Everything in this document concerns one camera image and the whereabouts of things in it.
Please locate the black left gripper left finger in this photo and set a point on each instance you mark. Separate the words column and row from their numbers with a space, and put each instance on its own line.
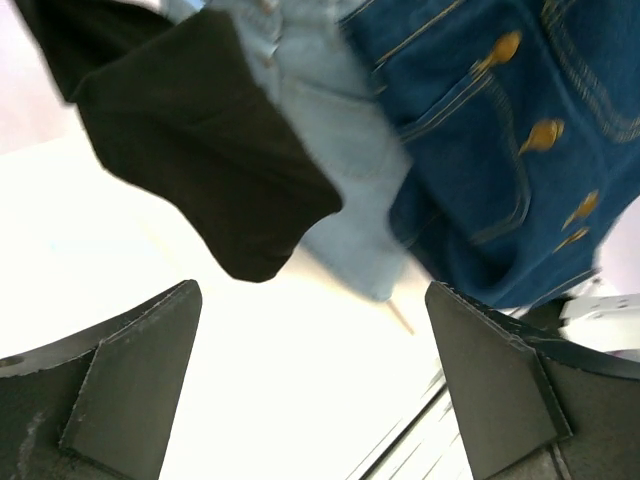
column 100, row 404

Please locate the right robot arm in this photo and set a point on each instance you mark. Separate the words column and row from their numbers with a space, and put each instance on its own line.
column 608, row 325

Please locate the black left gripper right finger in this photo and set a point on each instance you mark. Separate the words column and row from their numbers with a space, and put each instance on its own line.
column 530, row 404

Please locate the pale blue denim garment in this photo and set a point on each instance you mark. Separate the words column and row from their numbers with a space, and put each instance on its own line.
column 298, row 56

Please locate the dark blue denim skirt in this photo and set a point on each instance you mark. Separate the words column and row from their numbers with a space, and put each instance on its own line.
column 521, row 121

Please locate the black garment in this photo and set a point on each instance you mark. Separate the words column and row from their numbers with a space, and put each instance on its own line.
column 172, row 108

